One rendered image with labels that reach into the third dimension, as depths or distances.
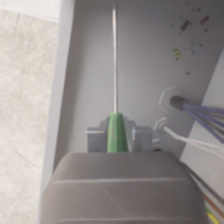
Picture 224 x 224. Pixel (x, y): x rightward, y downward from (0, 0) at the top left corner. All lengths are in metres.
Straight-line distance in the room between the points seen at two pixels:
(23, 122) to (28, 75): 0.24
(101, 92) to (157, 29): 0.09
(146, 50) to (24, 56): 0.72
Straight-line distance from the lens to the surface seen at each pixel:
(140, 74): 0.20
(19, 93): 0.89
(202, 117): 0.18
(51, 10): 0.61
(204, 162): 0.23
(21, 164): 1.06
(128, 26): 0.20
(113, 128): 0.16
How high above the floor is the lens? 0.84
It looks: 66 degrees down
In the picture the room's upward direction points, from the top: 145 degrees clockwise
